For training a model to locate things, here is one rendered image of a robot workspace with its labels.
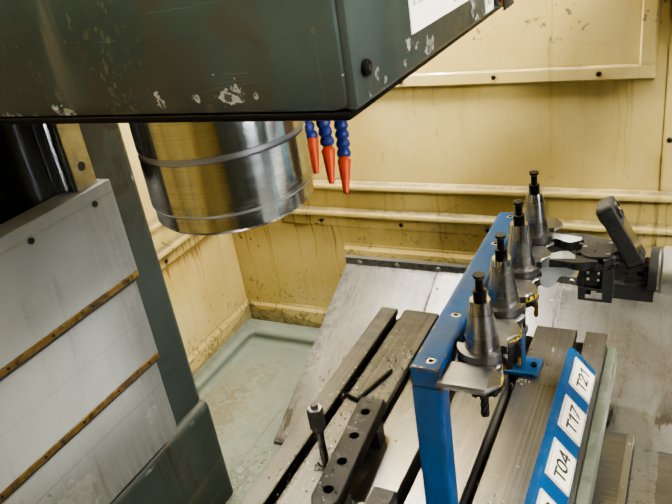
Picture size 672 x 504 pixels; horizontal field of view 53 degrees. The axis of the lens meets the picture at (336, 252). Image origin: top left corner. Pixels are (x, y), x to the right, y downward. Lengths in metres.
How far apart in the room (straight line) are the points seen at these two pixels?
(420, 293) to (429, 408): 0.94
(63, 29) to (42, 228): 0.54
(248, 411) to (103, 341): 0.79
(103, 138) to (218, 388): 1.00
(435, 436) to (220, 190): 0.47
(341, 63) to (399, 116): 1.26
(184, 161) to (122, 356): 0.67
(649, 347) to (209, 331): 1.19
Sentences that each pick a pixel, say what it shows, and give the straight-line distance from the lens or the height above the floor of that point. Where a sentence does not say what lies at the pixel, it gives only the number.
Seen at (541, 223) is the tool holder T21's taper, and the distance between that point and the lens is 1.15.
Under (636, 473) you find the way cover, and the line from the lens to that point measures 1.47.
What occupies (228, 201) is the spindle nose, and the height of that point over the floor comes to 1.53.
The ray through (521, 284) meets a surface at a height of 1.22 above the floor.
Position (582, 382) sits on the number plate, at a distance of 1.31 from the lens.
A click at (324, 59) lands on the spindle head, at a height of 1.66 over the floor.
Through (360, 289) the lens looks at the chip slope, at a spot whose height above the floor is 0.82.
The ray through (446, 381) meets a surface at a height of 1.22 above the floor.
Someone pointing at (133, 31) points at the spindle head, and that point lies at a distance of 0.53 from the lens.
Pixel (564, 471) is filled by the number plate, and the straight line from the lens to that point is 1.15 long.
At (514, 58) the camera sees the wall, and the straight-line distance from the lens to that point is 1.58.
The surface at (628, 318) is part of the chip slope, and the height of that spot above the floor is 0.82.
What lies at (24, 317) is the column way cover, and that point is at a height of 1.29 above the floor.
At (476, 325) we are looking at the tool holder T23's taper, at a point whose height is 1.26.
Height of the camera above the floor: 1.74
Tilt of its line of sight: 26 degrees down
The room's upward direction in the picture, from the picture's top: 9 degrees counter-clockwise
